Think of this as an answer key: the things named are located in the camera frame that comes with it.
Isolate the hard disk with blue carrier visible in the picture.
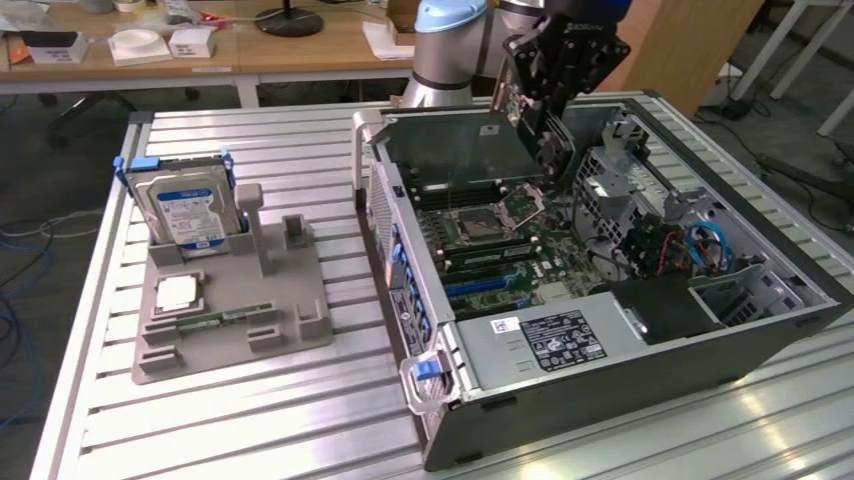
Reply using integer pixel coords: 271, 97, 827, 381
112, 149, 245, 252

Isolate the white box with black lid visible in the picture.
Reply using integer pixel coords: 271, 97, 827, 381
18, 30, 91, 66

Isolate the grey power supply unit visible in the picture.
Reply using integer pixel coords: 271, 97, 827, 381
437, 292, 650, 392

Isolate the grey parts rack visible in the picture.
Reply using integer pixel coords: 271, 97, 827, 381
131, 182, 335, 386

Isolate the brown cardboard box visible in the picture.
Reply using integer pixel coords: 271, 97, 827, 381
384, 0, 428, 34

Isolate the red wire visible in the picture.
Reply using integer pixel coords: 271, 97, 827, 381
655, 228, 690, 277

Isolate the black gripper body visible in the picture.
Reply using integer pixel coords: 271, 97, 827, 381
536, 0, 627, 42

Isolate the metal disk bay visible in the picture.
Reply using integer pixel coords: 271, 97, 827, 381
578, 107, 676, 222

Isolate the metal socket cover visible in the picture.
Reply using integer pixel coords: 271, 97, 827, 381
496, 181, 547, 212

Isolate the blue wire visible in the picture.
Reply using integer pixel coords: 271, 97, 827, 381
684, 221, 736, 275

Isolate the green motherboard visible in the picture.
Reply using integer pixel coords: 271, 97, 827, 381
399, 172, 619, 322

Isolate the black round lamp base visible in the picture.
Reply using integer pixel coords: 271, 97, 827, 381
253, 0, 325, 38

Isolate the green graphics card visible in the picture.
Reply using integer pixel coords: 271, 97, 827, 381
491, 69, 579, 184

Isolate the small white labelled box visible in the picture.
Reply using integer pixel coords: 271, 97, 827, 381
167, 26, 217, 59

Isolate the wooden cabinet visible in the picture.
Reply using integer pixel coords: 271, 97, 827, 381
596, 0, 766, 119

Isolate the wooden desk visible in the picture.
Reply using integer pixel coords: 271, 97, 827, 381
236, 0, 419, 109
0, 0, 241, 96

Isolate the white folded carton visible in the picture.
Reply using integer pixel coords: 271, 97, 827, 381
360, 19, 417, 62

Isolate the CPU socket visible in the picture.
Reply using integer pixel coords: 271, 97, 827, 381
452, 206, 519, 242

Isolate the white floor cable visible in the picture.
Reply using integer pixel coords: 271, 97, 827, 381
0, 208, 103, 239

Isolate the blue floor cable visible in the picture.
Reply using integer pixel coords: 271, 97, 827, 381
0, 219, 56, 429

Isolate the black installed RAM stick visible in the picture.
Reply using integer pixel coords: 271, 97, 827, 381
441, 242, 542, 263

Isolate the green RAM stick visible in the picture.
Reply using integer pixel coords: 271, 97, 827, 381
145, 301, 277, 334

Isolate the black open PC case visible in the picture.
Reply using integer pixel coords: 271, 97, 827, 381
349, 94, 854, 474

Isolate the silver CPU chip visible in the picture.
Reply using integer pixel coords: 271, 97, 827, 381
153, 276, 203, 315

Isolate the white table frame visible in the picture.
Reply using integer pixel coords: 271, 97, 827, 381
728, 0, 854, 137

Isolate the blue expansion slot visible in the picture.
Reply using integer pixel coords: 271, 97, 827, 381
444, 275, 522, 298

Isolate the white box with round hollow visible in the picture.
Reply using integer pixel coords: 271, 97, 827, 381
107, 28, 175, 68

